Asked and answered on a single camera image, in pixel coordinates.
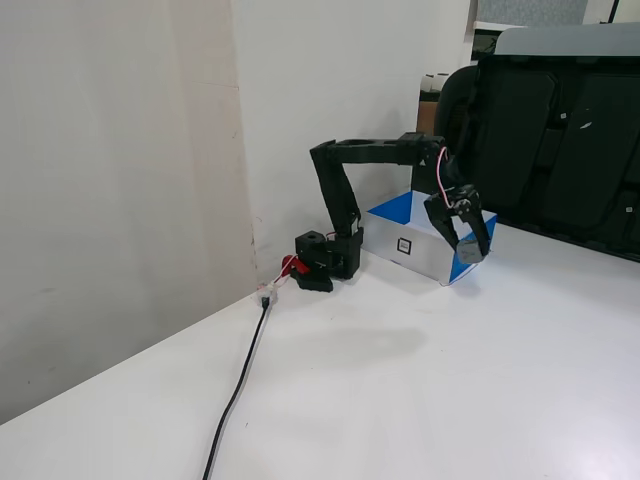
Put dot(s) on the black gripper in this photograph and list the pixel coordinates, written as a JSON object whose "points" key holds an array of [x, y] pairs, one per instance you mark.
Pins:
{"points": [[451, 204]]}

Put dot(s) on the gray block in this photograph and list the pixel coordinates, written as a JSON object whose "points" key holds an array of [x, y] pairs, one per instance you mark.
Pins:
{"points": [[470, 251]]}

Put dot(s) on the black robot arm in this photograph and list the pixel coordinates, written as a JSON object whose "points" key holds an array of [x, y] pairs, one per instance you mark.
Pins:
{"points": [[340, 200]]}

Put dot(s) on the blue and white cardboard box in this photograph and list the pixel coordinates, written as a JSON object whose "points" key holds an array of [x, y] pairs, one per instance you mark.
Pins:
{"points": [[415, 245]]}

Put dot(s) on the brown cardboard box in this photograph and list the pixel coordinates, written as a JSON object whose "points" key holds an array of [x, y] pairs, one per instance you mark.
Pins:
{"points": [[426, 120]]}

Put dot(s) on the black office chair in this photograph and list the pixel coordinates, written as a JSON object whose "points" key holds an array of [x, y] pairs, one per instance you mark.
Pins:
{"points": [[452, 110]]}

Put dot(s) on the large black plastic panel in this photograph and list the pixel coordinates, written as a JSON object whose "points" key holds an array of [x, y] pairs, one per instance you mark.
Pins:
{"points": [[560, 150]]}

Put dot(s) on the white paper cup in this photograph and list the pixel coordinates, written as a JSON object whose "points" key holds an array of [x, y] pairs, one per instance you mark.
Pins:
{"points": [[427, 82], [441, 82]]}

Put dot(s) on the red table clamp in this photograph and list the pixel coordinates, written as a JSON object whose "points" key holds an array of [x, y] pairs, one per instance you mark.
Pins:
{"points": [[295, 265]]}

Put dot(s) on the white partition board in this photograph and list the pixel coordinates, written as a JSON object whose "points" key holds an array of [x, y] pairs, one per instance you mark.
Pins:
{"points": [[325, 75]]}

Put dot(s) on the gray rounded panel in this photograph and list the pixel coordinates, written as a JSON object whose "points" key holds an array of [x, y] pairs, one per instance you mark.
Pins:
{"points": [[565, 39]]}

